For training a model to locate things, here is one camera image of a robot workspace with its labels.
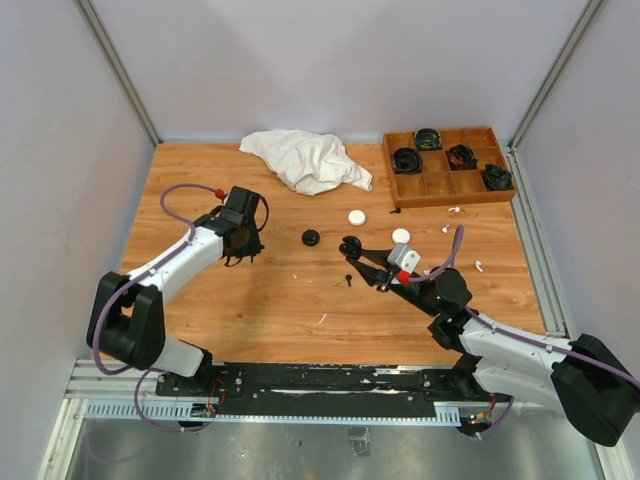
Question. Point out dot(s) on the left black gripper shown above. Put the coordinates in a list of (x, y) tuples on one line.
[(253, 248)]

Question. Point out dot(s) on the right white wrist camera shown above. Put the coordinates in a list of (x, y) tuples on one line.
[(404, 257)]

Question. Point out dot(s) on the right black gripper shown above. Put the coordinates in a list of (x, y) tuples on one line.
[(373, 275)]

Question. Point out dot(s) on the wooden compartment tray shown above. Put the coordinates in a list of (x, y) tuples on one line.
[(450, 166)]

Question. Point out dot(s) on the white crumpled cloth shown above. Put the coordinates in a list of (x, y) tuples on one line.
[(307, 163)]

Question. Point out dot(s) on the black charging case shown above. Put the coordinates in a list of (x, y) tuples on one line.
[(310, 237), (351, 247)]

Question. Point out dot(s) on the grey slotted cable duct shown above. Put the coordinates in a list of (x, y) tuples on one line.
[(131, 395)]

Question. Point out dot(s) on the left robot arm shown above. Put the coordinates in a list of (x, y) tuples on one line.
[(127, 328)]

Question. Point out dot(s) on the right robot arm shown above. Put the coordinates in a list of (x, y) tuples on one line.
[(580, 378)]

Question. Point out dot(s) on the white round charging case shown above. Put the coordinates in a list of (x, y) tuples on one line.
[(357, 218)]

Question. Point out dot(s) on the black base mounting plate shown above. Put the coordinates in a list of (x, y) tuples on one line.
[(326, 391)]

